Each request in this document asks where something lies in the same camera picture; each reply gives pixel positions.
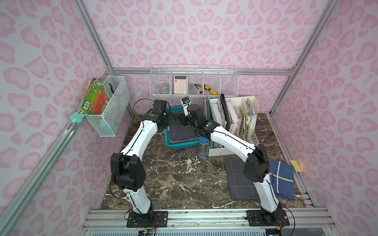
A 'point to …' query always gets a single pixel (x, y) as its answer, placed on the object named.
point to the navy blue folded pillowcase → (281, 175)
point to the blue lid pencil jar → (203, 146)
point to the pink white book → (234, 119)
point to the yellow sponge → (296, 166)
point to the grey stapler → (197, 89)
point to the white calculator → (180, 84)
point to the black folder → (228, 125)
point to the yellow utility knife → (210, 90)
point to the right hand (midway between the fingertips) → (181, 111)
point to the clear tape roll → (164, 90)
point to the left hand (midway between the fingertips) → (169, 116)
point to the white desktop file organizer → (237, 115)
